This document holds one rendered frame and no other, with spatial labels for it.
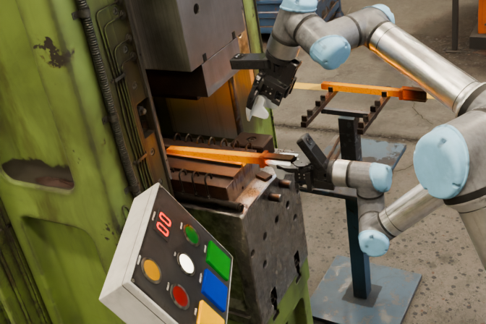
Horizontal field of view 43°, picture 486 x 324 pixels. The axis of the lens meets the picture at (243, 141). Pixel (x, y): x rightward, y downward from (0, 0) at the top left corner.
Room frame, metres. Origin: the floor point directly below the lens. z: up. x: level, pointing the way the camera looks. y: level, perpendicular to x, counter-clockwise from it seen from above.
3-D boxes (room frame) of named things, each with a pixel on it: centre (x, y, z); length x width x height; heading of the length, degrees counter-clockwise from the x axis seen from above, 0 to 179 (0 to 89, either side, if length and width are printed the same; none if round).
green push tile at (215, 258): (1.15, 0.11, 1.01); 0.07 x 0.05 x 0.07; 173
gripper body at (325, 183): (1.49, -0.19, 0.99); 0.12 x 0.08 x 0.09; 58
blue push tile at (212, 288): (1.05, 0.12, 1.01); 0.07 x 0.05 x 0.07; 173
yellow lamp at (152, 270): (0.97, 0.22, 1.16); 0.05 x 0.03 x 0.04; 148
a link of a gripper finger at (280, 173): (1.53, -0.09, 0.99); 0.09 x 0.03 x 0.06; 60
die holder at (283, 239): (1.75, 0.17, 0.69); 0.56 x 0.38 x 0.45; 58
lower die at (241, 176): (1.70, 0.19, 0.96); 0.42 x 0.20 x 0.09; 58
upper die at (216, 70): (1.70, 0.19, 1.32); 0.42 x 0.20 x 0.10; 58
